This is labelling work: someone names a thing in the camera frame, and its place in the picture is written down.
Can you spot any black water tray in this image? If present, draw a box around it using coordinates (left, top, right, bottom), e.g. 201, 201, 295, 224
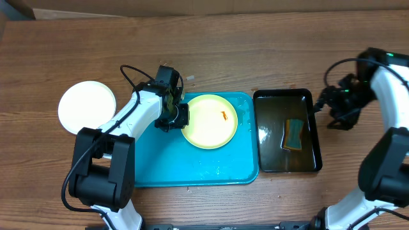
253, 88, 323, 173

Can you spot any yellow plate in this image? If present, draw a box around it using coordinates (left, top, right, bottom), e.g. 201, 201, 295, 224
181, 94, 238, 150

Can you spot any teal plastic tray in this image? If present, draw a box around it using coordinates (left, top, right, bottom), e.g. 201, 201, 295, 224
135, 92, 259, 187

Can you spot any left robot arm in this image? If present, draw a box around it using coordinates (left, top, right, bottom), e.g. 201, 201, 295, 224
61, 66, 189, 229

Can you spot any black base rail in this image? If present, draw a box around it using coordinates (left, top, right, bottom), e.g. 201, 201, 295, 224
141, 221, 318, 230

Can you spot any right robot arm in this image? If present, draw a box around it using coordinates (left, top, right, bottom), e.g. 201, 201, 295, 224
302, 47, 408, 229

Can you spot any green yellow sponge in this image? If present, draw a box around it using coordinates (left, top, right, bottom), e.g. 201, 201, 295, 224
282, 119, 304, 151

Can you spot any cardboard panel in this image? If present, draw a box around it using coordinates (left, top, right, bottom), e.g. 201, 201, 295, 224
25, 0, 408, 17

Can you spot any white plate with stain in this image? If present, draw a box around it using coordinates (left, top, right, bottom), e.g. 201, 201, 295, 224
58, 81, 116, 135

